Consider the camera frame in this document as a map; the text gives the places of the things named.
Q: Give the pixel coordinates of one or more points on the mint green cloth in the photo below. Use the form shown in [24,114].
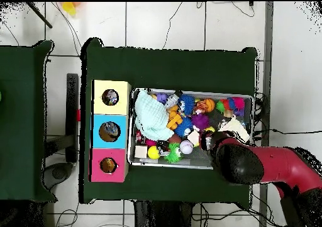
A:
[151,116]

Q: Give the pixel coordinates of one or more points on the clear plastic packet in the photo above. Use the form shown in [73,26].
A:
[110,131]

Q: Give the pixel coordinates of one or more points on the multicolour cartoon print cloth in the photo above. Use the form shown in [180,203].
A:
[110,97]

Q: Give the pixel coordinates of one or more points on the yellow rubber duck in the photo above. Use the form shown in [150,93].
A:
[108,165]

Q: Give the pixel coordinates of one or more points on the cream yellow cloth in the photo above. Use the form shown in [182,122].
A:
[235,129]

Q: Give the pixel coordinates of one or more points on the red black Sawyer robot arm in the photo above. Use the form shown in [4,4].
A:
[271,164]

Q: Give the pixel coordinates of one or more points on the shallow clear mesh bin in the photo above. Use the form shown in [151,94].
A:
[138,161]

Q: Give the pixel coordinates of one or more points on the wooden box with three holes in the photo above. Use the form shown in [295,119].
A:
[100,116]

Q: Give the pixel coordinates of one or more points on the orange plastic toy brick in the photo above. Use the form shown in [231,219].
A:
[174,120]

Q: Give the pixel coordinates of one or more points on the yellow ball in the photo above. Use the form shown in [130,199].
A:
[153,152]

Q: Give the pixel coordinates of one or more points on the green spiky ball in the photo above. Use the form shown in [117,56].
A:
[173,153]

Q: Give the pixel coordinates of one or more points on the white toy baseball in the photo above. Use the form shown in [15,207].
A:
[186,146]

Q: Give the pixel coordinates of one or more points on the small wooden cube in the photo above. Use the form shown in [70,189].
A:
[141,151]

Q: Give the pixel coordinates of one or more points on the orange toy basketball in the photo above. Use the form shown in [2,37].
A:
[208,105]

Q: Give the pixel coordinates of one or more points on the pink spiky ball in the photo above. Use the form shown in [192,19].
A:
[238,103]

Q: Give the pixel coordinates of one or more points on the black chair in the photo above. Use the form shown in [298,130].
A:
[73,136]

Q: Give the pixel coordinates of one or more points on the grey metal beam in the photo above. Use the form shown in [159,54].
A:
[266,61]

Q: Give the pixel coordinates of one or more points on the green cloth side table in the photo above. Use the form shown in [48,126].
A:
[22,121]

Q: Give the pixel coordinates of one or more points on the yellow floor object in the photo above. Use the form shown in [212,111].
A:
[69,8]

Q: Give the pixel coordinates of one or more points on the black rod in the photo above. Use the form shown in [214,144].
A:
[39,14]

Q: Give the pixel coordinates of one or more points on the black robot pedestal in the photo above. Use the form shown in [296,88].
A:
[161,217]

